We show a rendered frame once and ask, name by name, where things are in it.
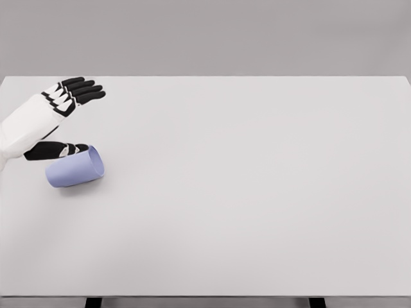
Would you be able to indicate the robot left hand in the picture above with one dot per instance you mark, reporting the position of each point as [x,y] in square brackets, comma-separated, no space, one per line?
[30,120]

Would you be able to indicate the lavender blue cup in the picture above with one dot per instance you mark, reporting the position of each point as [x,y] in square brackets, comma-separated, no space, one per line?
[72,170]

